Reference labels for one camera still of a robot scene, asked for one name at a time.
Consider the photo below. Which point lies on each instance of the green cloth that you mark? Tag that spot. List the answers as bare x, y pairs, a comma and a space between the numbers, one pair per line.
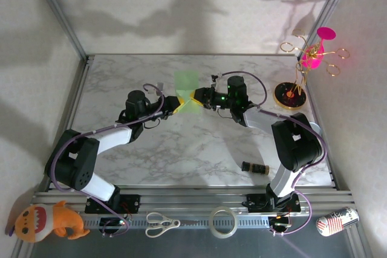
187, 81

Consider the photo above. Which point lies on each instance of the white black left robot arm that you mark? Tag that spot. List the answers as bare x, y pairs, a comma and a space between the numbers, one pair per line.
78, 161

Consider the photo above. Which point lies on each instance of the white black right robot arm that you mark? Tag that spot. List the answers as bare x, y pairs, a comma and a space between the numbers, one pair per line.
296, 143

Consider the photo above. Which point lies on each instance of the small black cylindrical bottle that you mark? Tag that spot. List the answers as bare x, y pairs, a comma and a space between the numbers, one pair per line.
252, 167

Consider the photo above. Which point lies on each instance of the pink plastic wine glass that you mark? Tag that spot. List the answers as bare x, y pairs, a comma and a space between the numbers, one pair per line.
313, 60

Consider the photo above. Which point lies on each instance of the yellow drink can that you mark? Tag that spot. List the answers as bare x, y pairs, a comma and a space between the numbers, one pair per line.
316, 126

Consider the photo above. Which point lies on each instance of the black controller board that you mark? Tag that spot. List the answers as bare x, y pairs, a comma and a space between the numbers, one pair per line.
112, 223
279, 223

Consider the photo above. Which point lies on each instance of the clear tape roll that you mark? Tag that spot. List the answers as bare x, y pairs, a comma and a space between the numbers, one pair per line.
223, 235

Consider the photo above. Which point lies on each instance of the orange shark plush toy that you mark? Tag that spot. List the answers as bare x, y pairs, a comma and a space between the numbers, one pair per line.
63, 220

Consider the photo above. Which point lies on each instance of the red white striped can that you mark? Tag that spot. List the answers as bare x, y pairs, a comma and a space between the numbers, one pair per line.
335, 221

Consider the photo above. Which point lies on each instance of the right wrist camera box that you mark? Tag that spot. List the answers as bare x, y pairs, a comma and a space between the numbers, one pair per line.
214, 79

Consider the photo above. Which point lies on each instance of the aluminium table side rail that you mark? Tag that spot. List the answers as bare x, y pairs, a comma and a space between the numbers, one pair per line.
314, 113
75, 95

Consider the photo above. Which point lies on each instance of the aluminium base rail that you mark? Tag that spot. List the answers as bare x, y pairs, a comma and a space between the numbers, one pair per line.
187, 199

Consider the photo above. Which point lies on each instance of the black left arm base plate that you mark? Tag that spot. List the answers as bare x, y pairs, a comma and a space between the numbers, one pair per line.
133, 203

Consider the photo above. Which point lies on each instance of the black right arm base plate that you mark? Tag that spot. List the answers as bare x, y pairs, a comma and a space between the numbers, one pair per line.
252, 203

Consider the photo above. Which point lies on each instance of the aluminium frame strut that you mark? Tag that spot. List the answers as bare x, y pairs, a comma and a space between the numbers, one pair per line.
359, 246
22, 250

